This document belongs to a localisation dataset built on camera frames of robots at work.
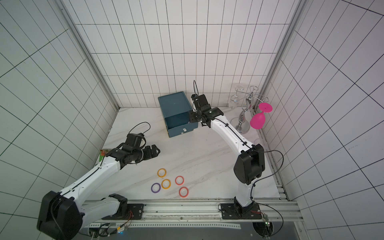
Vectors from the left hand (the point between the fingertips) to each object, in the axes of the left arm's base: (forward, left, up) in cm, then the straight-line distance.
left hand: (152, 156), depth 83 cm
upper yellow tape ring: (-6, -5, -9) cm, 12 cm away
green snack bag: (+4, +33, -6) cm, 34 cm away
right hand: (+20, -20, +14) cm, 31 cm away
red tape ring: (-11, -18, -9) cm, 23 cm away
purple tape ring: (-15, -5, -9) cm, 18 cm away
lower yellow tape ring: (-15, -9, -9) cm, 19 cm away
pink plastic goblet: (+20, -63, +8) cm, 67 cm away
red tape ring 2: (-17, -18, -9) cm, 27 cm away
